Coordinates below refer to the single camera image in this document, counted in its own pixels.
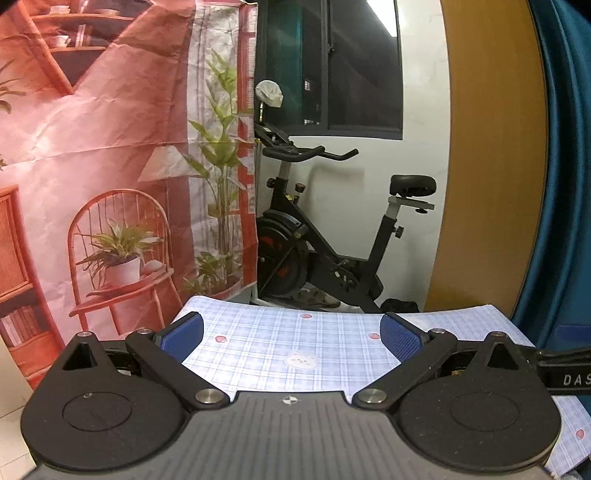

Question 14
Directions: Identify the blue curtain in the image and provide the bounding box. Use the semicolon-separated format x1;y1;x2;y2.
513;1;590;350

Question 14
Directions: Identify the blue plaid tablecloth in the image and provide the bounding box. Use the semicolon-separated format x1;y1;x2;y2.
173;296;590;476

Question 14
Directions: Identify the sandal on floor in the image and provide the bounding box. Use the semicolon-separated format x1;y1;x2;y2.
288;287;341;310

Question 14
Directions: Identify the printed pink backdrop cloth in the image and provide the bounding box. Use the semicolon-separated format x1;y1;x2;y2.
1;1;257;387

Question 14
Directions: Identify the dark window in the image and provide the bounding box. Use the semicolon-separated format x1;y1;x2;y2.
256;0;404;140

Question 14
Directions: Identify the black exercise bike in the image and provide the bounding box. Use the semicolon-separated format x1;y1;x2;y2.
253;79;438;315

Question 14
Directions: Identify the wooden board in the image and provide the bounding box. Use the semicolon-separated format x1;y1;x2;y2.
426;1;548;316

